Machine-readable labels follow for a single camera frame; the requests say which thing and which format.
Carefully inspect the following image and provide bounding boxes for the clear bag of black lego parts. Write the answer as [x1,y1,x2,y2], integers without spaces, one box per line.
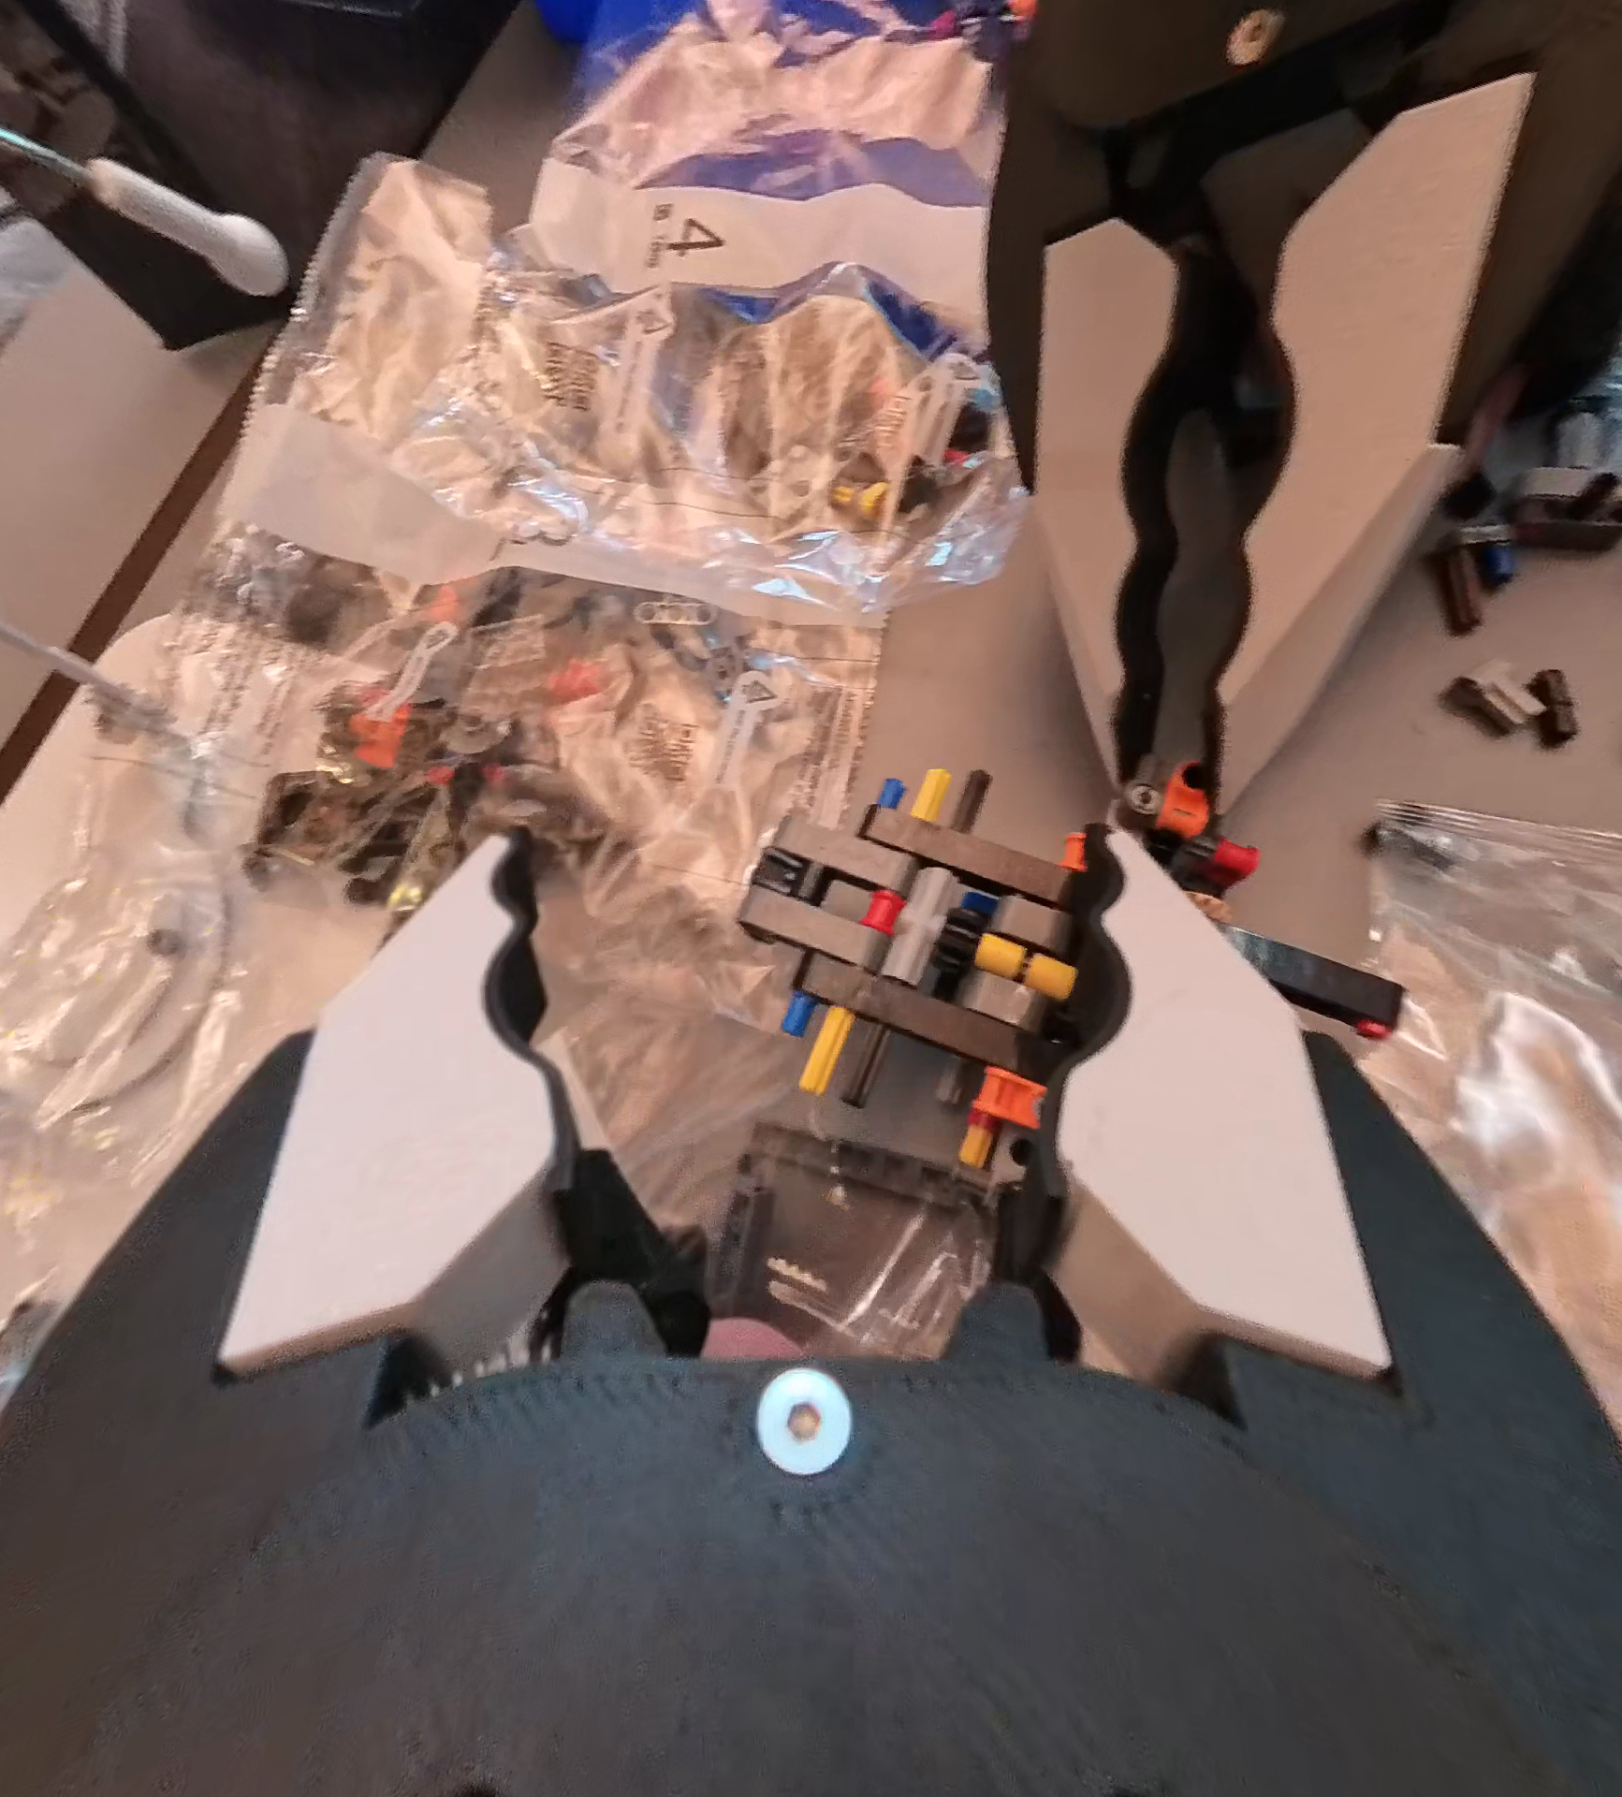
[93,554,900,1048]

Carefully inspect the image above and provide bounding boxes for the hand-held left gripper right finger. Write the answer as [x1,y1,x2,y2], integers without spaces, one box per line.
[1037,825,1400,1385]

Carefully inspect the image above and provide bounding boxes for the clear bag with white disc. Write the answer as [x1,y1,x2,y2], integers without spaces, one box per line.
[0,730,258,1174]

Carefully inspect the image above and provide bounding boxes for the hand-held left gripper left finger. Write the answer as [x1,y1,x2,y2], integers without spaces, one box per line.
[213,827,583,1381]

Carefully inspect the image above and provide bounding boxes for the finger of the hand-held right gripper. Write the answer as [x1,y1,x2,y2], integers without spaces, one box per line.
[1198,69,1539,848]
[1037,219,1188,795]

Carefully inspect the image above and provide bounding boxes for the scattered loose lego pieces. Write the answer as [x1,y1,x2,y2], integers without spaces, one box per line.
[1434,421,1622,777]

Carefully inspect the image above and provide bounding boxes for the multicolour lego assembly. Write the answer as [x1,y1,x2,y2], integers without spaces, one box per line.
[739,764,1408,1174]

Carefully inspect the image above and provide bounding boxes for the flat empty clear bag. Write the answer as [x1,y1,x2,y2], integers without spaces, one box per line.
[1363,797,1622,1546]

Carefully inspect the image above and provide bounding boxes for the black cable with white tip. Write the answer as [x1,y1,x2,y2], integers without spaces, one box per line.
[0,101,293,299]

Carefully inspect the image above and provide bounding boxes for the large labelled bag of lego parts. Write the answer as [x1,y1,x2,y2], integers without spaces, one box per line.
[488,0,1040,623]

